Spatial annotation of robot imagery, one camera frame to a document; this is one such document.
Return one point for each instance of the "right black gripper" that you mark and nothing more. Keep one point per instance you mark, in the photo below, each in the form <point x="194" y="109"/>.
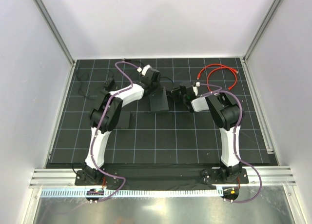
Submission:
<point x="173" y="93"/>

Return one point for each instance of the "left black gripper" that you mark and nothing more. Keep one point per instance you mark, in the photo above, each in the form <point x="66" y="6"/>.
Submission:
<point x="157" y="82"/>

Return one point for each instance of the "black network switch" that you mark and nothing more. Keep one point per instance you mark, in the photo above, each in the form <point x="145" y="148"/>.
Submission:
<point x="159" y="102"/>
<point x="124" y="120"/>

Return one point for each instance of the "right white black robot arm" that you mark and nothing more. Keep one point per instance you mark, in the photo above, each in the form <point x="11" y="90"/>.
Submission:
<point x="227" y="114"/>

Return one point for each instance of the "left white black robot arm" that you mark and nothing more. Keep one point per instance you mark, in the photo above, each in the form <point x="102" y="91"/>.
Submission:
<point x="105" y="116"/>

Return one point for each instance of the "small black plug adapter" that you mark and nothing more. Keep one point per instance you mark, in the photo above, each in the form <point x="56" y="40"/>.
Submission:
<point x="109" y="83"/>

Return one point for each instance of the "black grid mat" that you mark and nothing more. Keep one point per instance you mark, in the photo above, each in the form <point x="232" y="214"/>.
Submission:
<point x="172" y="137"/>

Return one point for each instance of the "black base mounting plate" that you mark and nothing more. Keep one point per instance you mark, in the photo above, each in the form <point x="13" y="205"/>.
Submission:
<point x="161" y="177"/>

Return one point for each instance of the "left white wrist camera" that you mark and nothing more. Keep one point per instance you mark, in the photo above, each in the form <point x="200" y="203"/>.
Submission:
<point x="143" y="70"/>

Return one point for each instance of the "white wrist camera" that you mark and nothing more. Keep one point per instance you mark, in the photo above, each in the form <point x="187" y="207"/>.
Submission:
<point x="143" y="70"/>
<point x="195" y="87"/>

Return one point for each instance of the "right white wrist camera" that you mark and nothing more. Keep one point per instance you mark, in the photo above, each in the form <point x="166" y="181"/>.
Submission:
<point x="195" y="87"/>

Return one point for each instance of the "white slotted cable duct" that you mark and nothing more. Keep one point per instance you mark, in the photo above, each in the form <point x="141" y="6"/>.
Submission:
<point x="97" y="193"/>

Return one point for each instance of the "aluminium front frame rail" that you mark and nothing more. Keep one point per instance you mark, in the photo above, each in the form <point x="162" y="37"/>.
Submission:
<point x="270" y="175"/>

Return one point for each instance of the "right aluminium corner post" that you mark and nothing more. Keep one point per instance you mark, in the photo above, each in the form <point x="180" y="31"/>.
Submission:
<point x="262" y="28"/>

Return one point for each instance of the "aluminium corner post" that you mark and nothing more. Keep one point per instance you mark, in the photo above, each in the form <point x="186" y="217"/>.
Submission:
<point x="50" y="23"/>
<point x="262" y="28"/>

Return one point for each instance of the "left aluminium corner post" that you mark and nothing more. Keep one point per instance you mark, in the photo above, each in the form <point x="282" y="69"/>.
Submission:
<point x="50" y="23"/>

